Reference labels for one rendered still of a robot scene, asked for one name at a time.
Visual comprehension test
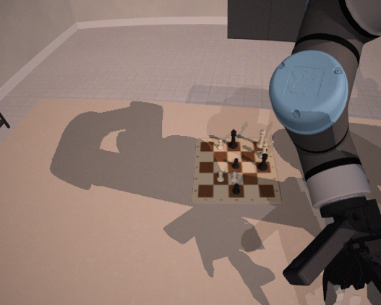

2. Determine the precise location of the white king chess piece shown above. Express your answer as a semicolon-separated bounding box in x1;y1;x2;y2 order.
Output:
256;129;265;149

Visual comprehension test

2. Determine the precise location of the white pawn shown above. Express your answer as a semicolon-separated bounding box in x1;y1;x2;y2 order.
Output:
231;171;238;183
217;171;224;182
217;139;223;150

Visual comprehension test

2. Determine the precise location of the brown and cream chessboard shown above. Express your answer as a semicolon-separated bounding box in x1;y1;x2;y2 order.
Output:
192;138;281;204

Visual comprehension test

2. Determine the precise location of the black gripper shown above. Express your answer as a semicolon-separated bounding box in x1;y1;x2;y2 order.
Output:
320;197;381;305

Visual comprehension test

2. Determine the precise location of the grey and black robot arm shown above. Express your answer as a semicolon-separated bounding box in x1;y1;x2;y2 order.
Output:
269;0;381;285

